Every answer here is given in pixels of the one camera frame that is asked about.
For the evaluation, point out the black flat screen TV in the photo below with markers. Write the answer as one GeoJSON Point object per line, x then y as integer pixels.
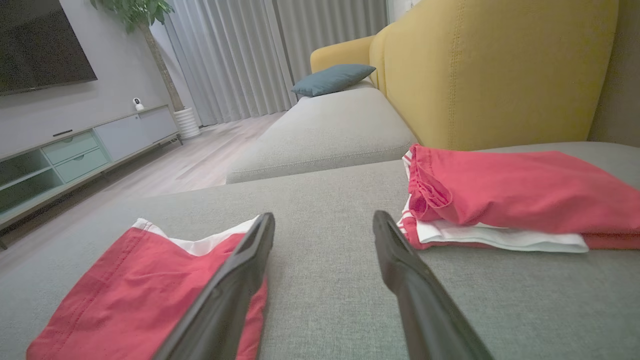
{"type": "Point", "coordinates": [40, 45]}

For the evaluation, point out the narrow yellow sofa backrest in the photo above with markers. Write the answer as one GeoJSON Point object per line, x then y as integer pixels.
{"type": "Point", "coordinates": [377, 55]}

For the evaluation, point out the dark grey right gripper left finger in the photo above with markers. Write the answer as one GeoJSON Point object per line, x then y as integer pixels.
{"type": "Point", "coordinates": [230, 295]}

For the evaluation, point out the wide yellow sofa backrest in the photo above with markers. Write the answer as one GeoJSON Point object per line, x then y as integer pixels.
{"type": "Point", "coordinates": [500, 75]}

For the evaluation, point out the long grey sofa seat cushion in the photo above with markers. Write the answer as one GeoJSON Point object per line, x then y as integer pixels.
{"type": "Point", "coordinates": [325, 135]}

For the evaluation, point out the red white-trimmed shorts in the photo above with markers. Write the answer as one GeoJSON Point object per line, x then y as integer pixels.
{"type": "Point", "coordinates": [125, 300]}

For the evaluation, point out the grey pleated curtain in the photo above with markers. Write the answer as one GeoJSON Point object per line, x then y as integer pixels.
{"type": "Point", "coordinates": [240, 55]}

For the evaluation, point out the yellow sofa end backrest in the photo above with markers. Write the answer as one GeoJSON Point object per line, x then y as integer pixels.
{"type": "Point", "coordinates": [340, 52]}

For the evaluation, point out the indoor tree plant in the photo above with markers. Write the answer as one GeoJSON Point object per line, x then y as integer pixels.
{"type": "Point", "coordinates": [159, 65]}

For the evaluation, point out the grey low TV cabinet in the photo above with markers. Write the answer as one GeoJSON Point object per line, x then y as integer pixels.
{"type": "Point", "coordinates": [125, 132]}

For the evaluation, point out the blue throw pillow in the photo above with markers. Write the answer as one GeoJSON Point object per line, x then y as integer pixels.
{"type": "Point", "coordinates": [332, 79]}

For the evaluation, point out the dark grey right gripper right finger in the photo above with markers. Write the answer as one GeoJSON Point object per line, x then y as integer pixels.
{"type": "Point", "coordinates": [425, 310]}

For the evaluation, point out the white ribbed plant pot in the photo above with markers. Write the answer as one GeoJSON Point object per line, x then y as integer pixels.
{"type": "Point", "coordinates": [187, 124]}

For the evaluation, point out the red white basketball jersey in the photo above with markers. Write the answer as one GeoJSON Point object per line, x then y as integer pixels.
{"type": "Point", "coordinates": [525, 190]}

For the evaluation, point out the white security camera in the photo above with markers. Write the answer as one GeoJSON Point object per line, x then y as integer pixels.
{"type": "Point", "coordinates": [138, 104]}

